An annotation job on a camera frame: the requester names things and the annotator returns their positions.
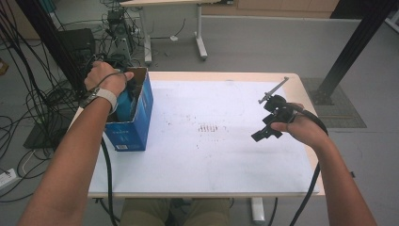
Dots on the grey device on stand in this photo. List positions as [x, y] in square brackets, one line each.
[119, 34]

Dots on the person's left hand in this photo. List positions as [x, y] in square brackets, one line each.
[103, 77]

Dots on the black stand base plate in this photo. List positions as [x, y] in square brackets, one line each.
[40, 135]

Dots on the white power strip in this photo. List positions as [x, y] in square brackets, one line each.
[7, 179]

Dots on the grey floor mat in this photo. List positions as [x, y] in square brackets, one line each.
[345, 116]

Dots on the white power plug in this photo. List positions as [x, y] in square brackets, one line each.
[173, 38]

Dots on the wristwatch with white band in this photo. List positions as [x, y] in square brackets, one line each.
[108, 95]

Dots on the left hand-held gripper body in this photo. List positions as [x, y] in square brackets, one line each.
[132, 88]

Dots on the blue cardboard box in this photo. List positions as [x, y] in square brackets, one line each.
[131, 135]

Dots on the white table sheet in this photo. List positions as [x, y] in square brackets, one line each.
[204, 163]

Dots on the white desk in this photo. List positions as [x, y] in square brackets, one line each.
[200, 44]

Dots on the person's right hand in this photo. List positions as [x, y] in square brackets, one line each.
[307, 132]

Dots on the black computer case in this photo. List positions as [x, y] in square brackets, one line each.
[76, 40]

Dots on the white table foot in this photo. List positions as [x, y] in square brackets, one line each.
[258, 210]

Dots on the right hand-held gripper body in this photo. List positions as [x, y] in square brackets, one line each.
[279, 108]

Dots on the person's olive trousers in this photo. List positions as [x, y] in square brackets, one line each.
[141, 213]

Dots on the black metal stand post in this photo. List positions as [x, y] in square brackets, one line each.
[50, 40]
[354, 44]

